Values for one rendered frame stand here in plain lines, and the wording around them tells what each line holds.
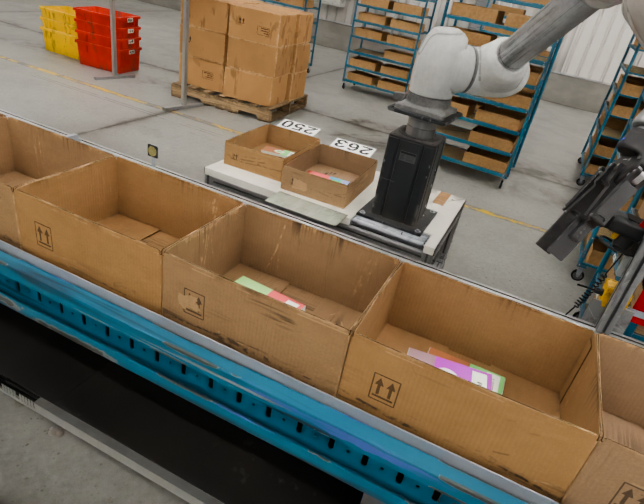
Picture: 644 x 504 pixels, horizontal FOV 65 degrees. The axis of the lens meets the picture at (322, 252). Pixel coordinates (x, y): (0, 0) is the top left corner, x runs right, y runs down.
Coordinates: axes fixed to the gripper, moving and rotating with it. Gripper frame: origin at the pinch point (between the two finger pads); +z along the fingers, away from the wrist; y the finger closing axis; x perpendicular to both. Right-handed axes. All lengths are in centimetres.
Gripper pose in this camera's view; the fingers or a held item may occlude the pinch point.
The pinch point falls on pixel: (561, 237)
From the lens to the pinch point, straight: 93.8
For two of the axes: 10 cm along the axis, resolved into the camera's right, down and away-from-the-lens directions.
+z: -6.2, 7.5, 2.1
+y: 1.0, -1.9, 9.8
